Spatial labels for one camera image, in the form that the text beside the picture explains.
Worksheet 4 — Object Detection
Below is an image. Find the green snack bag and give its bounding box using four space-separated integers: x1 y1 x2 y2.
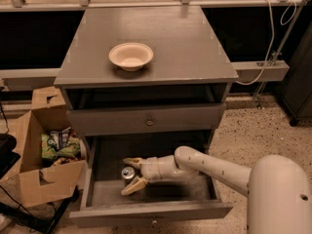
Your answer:
41 134 80 161

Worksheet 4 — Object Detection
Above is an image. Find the open cardboard box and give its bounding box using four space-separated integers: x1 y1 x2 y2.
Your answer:
4 87 86 208

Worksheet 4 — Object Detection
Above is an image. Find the grey wooden drawer cabinet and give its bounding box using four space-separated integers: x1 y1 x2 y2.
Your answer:
55 6 237 137

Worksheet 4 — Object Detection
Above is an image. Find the cream paper bowl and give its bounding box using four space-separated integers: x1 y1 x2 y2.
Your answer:
108 43 154 71

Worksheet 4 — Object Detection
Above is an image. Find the open grey bottom drawer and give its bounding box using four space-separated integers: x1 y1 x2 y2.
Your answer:
69 131 232 227

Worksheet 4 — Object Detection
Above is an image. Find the silver redbull can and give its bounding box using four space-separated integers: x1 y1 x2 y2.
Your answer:
121 166 136 184

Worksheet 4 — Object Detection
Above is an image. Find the dark cabinet at right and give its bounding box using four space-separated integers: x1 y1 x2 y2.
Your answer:
276 22 312 127

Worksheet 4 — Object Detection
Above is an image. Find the silver snack packet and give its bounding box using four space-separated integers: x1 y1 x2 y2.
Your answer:
50 127 71 150

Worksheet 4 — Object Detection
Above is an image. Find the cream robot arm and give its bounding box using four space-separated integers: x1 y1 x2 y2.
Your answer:
121 146 312 234

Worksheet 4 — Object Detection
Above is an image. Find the closed grey drawer with knob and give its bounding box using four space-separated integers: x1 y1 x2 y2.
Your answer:
67 103 225 136

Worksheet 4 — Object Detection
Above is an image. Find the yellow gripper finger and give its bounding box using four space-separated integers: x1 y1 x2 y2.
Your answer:
123 157 143 170
121 175 148 196

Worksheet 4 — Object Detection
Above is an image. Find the metal railing frame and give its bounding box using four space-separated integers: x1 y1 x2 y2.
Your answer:
0 0 312 93

